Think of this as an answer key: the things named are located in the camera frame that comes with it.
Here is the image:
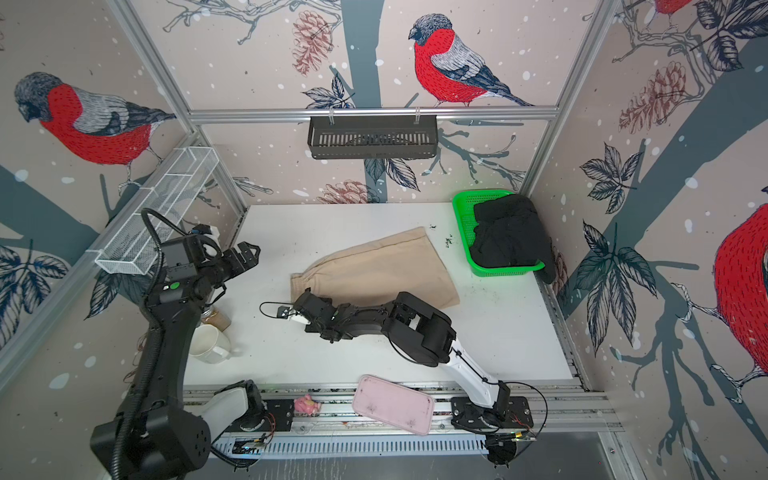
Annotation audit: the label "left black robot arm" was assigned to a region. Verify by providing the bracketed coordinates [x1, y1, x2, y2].
[90, 225, 266, 479]

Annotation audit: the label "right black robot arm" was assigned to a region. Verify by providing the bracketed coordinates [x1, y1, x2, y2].
[279, 290, 510, 432]

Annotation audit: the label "white mug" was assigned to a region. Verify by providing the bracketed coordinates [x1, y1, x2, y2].
[189, 324, 233, 364]

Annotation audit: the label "white mesh wire shelf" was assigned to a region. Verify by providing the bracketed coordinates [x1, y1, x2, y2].
[95, 146, 219, 275]

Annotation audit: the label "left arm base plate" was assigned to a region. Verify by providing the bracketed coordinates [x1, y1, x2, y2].
[235, 399, 295, 433]

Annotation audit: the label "beige shorts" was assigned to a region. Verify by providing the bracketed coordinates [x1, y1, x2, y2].
[290, 227, 460, 310]

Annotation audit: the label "green plastic basket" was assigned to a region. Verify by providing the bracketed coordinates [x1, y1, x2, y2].
[452, 189, 545, 278]

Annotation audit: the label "black hanging wire basket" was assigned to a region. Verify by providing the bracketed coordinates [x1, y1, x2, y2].
[307, 115, 438, 160]

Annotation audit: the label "pink plastic tray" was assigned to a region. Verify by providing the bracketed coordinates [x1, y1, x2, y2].
[352, 375, 435, 436]

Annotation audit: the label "small pink toy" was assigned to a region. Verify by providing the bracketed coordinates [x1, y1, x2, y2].
[294, 394, 322, 416]

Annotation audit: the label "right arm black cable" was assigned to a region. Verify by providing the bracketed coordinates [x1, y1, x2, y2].
[483, 380, 550, 467]

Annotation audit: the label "black shorts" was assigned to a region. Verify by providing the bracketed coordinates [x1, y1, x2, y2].
[469, 194, 557, 284]

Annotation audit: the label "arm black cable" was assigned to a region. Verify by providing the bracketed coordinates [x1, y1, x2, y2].
[139, 208, 188, 265]
[483, 380, 550, 467]

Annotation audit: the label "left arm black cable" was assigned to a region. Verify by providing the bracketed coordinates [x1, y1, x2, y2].
[139, 208, 188, 265]

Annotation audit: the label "spice jar with silver lid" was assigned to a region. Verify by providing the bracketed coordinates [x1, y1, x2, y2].
[201, 305, 232, 332]

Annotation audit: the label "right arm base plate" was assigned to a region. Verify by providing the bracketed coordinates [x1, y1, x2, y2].
[450, 396, 534, 434]

